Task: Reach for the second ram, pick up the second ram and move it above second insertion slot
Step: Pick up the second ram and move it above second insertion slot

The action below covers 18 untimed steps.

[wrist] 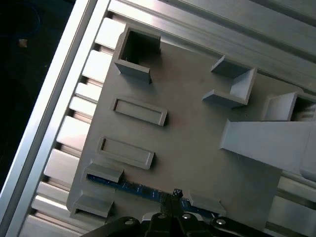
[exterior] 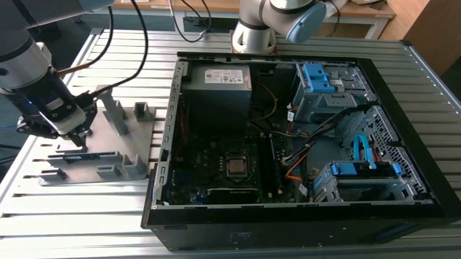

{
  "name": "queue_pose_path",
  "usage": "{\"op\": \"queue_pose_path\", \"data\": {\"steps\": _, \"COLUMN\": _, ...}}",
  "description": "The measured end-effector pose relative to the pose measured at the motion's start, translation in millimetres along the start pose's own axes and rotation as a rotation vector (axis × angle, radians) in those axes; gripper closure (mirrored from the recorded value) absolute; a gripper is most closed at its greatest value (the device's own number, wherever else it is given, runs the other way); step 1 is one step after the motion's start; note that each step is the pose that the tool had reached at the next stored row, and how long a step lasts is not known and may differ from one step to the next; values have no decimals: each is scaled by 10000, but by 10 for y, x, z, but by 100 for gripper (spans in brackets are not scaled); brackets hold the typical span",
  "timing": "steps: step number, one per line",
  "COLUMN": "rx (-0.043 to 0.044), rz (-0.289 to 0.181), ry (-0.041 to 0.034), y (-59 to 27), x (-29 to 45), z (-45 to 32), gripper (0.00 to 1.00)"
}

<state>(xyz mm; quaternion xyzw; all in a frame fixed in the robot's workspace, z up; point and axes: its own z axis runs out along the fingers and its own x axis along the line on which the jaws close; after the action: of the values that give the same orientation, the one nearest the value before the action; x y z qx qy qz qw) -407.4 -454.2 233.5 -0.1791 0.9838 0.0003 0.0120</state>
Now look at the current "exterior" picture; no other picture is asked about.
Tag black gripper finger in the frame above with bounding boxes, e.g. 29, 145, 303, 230
16, 115, 80, 146
73, 106, 97, 147

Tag green RAM stick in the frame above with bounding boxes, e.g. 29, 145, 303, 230
62, 152, 109, 162

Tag grey parts rack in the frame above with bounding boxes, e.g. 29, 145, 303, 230
37, 84, 158, 187

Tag dark green motherboard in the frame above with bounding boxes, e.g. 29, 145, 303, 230
168, 129, 300, 205

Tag grey power supply unit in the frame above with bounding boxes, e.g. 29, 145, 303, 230
180, 64, 252, 124

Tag CPU socket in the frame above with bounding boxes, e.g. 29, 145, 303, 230
223, 152, 253, 181

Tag long wooden desk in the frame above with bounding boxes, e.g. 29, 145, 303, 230
114, 0, 240, 17

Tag silver CPU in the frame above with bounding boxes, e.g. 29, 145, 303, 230
227, 158, 249, 175

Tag black graphics card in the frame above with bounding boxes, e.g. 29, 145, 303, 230
207, 187, 260, 205

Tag large blue disk carrier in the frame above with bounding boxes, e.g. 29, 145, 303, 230
301, 63, 328, 82

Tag grey metal disk bay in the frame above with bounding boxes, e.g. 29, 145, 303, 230
289, 62, 379, 124

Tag small blue disk carrier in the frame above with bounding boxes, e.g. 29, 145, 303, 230
309, 79, 335, 94

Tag black open PC case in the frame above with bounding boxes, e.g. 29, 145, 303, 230
140, 51, 459, 253

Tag hard disk in blue carrier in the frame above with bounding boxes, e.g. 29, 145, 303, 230
328, 160, 403, 181

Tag grey lower disk cage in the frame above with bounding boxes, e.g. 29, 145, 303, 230
309, 161, 427, 203

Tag brown wooden cabinet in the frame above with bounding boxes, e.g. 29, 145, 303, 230
379, 0, 461, 78

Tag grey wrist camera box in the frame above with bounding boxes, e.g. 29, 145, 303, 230
38, 97, 88, 135

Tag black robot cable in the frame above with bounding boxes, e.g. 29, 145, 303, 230
77, 0, 149, 102
56, 5, 114, 75

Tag hanging desk cables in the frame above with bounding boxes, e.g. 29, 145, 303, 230
168, 0, 213, 43

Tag thin yellow wire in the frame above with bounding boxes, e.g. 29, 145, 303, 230
251, 80, 279, 121

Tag orange wire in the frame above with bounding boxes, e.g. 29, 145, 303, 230
284, 159, 307, 181

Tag black wire bundle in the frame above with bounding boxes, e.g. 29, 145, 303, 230
283, 107, 364, 163

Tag blue flat wire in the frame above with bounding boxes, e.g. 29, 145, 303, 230
354, 134, 378, 170

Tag thin black desk cable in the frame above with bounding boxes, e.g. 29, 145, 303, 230
330, 2, 342, 31

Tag wooden desk white frame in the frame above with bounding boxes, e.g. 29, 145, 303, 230
323, 0, 396, 40

